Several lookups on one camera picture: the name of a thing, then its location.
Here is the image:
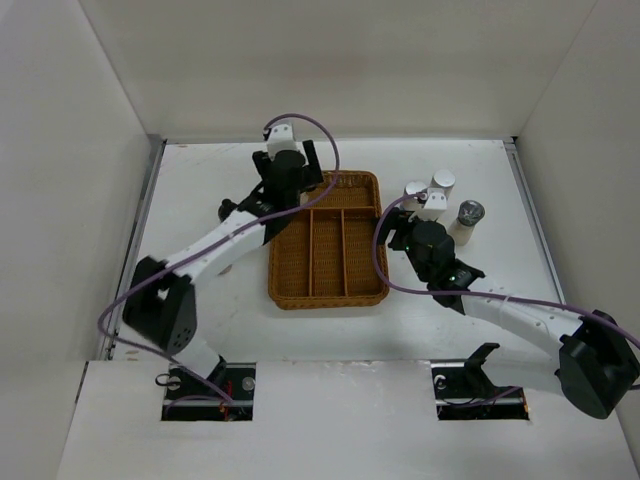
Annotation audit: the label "silver-lid jar blue label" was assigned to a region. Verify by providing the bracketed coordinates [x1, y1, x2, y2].
[402, 181, 428, 211]

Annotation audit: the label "black-lid jar beige contents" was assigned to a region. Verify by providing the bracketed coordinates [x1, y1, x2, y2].
[217, 198, 238, 222]

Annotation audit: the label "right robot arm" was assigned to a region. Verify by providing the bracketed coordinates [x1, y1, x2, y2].
[374, 207, 639, 419]

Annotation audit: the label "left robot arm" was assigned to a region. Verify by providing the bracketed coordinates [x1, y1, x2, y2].
[123, 140, 324, 399]

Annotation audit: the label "clear-cap white salt bottle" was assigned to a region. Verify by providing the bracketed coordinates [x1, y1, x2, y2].
[448, 200, 486, 246]

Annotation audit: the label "brown wicker tray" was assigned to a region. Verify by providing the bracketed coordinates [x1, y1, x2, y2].
[268, 170, 389, 310]

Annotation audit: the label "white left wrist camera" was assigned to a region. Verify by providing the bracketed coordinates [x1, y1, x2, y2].
[265, 121, 298, 160]

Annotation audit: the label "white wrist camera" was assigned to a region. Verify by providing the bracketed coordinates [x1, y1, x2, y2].
[416, 188, 448, 221]
[265, 121, 298, 160]

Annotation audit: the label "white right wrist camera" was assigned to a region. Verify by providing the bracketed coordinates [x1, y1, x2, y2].
[416, 188, 448, 221]

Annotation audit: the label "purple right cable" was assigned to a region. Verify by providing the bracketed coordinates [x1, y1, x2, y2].
[372, 193, 640, 351]

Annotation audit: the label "purple cable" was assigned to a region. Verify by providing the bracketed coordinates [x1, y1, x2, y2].
[372, 193, 640, 351]
[98, 113, 342, 409]

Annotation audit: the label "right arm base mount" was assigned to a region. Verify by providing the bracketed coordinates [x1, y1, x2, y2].
[431, 343, 529, 421]

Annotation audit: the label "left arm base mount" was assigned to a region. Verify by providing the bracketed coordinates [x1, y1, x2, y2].
[155, 363, 257, 422]

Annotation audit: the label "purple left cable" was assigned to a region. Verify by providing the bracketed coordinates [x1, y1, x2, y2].
[98, 113, 342, 409]

